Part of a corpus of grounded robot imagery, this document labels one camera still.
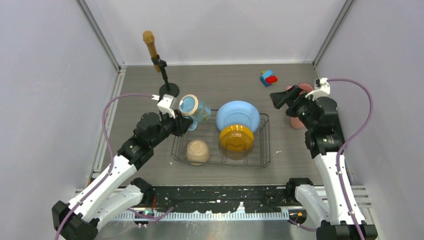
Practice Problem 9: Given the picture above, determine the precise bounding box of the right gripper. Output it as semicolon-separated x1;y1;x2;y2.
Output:
270;84;318;131

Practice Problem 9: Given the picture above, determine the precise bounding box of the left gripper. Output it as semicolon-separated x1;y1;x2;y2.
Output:
150;108;193;148

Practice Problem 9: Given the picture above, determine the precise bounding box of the blue glazed mug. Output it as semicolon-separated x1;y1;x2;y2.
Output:
178;94;211;131

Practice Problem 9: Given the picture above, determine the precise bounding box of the light blue plate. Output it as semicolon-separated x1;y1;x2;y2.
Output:
215;100;261;133

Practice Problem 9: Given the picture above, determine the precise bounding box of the plain pink mug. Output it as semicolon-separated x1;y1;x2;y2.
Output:
290;117;304;130

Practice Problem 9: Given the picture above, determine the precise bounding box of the pink patterned mug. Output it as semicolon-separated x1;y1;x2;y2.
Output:
285;83;314;97

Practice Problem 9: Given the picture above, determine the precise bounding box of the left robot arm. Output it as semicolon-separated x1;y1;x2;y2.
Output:
52;110;193;240

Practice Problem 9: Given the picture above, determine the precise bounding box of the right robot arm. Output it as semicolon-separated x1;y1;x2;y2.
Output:
269;85;378;240

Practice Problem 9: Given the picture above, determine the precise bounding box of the colourful toy block stack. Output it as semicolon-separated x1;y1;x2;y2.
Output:
260;69;278;87

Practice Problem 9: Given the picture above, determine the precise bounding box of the black microphone stand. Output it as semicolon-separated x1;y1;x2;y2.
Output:
151;55;180;97

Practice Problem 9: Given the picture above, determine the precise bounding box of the beige floral bowl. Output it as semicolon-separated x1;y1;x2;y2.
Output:
186;139;211;166

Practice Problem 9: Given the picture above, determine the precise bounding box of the yellow plate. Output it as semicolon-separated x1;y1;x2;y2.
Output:
219;124;255;152

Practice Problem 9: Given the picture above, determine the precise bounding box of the brown microphone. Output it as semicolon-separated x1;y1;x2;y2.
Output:
142;30;161;73

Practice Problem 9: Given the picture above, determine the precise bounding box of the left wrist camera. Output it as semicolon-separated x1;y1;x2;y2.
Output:
157;94;177;119

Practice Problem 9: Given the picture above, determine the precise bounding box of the black wire dish rack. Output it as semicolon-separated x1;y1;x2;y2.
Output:
171;109;271;168

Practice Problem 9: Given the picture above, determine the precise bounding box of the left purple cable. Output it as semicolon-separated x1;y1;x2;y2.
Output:
52;93;175;240

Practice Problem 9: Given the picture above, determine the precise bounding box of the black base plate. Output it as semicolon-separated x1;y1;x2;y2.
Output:
153;185;301;214

